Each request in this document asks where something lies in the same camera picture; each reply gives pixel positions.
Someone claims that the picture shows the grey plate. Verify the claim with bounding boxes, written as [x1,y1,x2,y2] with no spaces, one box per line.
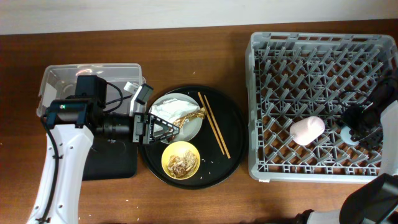
[149,93,203,144]

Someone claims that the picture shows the pink cup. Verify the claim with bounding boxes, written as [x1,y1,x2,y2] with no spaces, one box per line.
[290,116,325,146]

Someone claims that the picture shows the blue cup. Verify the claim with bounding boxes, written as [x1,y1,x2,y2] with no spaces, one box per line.
[340,126,359,146]

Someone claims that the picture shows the black rectangular tray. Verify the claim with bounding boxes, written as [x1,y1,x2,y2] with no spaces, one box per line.
[83,120,137,180]

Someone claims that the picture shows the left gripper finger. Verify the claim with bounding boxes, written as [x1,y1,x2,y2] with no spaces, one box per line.
[149,114,180,134]
[149,133,178,144]

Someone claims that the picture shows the left wooden chopstick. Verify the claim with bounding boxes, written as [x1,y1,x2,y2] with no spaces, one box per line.
[198,92,225,155]

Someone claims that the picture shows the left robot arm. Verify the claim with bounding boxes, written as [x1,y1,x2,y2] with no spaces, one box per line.
[28,75,180,223]

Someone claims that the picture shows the yellow bowl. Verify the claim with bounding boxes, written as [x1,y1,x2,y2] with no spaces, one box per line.
[161,141,201,180]

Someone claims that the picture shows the grey dishwasher rack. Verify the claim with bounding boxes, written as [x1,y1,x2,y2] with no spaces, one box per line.
[246,32,397,184]

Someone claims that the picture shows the brown coffee sachet wrapper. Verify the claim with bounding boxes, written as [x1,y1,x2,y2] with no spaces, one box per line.
[173,108,206,139]

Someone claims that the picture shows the round black tray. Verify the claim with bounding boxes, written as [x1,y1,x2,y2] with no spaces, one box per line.
[140,85,248,190]

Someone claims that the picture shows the white napkin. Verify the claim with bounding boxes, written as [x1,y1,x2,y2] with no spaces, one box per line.
[149,98,200,123]

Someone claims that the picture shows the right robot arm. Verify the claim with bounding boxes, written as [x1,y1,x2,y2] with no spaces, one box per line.
[292,70,397,223]

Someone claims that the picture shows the wooden chopstick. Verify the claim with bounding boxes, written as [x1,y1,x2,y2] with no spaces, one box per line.
[205,95,231,159]
[198,92,225,155]

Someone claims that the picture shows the food scraps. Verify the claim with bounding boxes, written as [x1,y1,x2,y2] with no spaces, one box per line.
[167,151,198,179]

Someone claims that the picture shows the right wooden chopstick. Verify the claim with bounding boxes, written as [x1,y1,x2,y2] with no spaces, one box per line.
[205,95,231,159]

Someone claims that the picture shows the clear plastic bin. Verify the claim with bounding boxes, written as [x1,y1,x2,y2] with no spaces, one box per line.
[37,63,146,117]

